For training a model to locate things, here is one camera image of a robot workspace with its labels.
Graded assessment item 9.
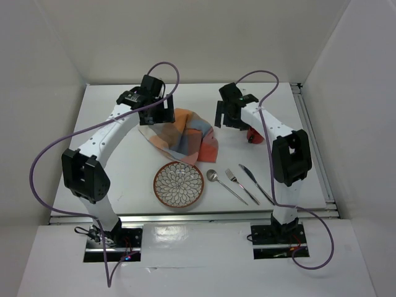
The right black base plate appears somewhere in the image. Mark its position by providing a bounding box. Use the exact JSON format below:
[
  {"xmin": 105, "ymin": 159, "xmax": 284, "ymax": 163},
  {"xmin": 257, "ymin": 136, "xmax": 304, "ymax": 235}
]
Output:
[{"xmin": 246, "ymin": 223, "xmax": 307, "ymax": 245}]

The red mug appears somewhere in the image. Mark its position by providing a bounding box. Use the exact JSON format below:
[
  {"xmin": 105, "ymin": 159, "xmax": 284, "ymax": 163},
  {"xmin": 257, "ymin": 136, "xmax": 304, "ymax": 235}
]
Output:
[{"xmin": 247, "ymin": 127, "xmax": 264, "ymax": 144}]

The purple cable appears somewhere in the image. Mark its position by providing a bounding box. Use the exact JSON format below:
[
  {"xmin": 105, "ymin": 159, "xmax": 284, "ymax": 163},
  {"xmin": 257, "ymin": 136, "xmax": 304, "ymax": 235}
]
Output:
[
  {"xmin": 29, "ymin": 61, "xmax": 181, "ymax": 288},
  {"xmin": 235, "ymin": 70, "xmax": 335, "ymax": 271}
]

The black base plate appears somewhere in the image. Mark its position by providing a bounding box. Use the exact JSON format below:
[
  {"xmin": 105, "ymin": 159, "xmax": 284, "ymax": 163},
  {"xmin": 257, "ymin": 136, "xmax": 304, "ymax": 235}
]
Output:
[
  {"xmin": 246, "ymin": 223, "xmax": 307, "ymax": 245},
  {"xmin": 86, "ymin": 225, "xmax": 143, "ymax": 249}
]

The floral patterned ceramic plate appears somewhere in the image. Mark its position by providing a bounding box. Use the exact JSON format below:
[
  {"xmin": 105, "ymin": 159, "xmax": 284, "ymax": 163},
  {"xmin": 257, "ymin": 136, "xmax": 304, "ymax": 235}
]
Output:
[{"xmin": 153, "ymin": 161, "xmax": 204, "ymax": 209}]

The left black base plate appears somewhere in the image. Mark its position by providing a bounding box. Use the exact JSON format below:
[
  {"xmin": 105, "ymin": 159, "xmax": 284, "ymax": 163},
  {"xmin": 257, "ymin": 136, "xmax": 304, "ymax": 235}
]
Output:
[{"xmin": 86, "ymin": 225, "xmax": 143, "ymax": 249}]

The silver table knife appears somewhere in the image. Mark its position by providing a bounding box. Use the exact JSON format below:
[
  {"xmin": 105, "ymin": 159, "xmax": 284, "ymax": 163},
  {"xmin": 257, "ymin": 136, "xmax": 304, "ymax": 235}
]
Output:
[{"xmin": 239, "ymin": 164, "xmax": 275, "ymax": 205}]

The checkered orange blue cloth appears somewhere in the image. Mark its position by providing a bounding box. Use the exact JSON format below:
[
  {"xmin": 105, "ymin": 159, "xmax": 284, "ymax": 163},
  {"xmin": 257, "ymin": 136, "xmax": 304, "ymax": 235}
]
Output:
[{"xmin": 139, "ymin": 108, "xmax": 218, "ymax": 165}]

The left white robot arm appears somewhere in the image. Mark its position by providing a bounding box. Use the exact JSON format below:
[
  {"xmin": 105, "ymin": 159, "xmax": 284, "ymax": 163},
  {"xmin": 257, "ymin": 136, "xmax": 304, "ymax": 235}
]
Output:
[{"xmin": 61, "ymin": 75, "xmax": 174, "ymax": 247}]

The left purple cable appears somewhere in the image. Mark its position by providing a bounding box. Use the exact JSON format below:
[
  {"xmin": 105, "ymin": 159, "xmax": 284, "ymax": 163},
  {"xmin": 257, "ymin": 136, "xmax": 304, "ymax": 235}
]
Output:
[{"xmin": 29, "ymin": 61, "xmax": 181, "ymax": 288}]

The silver fork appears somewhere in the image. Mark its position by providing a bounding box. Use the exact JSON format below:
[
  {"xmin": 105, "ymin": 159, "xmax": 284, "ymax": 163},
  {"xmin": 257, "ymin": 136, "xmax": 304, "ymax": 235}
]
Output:
[{"xmin": 225, "ymin": 168, "xmax": 260, "ymax": 205}]

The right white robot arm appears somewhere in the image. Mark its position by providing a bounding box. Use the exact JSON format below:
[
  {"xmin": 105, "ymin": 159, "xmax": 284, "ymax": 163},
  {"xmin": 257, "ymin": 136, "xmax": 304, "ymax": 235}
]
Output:
[{"xmin": 215, "ymin": 83, "xmax": 312, "ymax": 244}]

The right aluminium rail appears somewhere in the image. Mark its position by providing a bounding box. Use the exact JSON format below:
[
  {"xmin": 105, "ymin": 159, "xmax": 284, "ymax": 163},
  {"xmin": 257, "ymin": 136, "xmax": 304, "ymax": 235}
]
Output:
[{"xmin": 290, "ymin": 83, "xmax": 338, "ymax": 210}]

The aluminium rail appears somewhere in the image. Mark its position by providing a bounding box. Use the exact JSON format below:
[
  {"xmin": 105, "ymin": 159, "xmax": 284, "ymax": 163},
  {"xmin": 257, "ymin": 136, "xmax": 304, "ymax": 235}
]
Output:
[
  {"xmin": 49, "ymin": 207, "xmax": 340, "ymax": 225},
  {"xmin": 290, "ymin": 83, "xmax": 338, "ymax": 210}
]

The silver spoon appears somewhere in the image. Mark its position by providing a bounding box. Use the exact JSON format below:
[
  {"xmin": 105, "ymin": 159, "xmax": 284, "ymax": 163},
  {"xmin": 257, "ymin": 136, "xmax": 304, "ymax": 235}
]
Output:
[{"xmin": 206, "ymin": 169, "xmax": 248, "ymax": 205}]

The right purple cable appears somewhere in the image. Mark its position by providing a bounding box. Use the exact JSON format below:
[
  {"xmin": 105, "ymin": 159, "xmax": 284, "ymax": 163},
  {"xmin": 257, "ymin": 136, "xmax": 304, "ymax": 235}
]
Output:
[{"xmin": 235, "ymin": 70, "xmax": 335, "ymax": 271}]

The front aluminium rail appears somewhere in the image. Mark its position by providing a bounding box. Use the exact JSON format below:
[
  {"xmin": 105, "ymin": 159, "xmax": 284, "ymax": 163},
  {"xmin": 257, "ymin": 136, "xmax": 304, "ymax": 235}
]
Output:
[{"xmin": 49, "ymin": 207, "xmax": 340, "ymax": 225}]

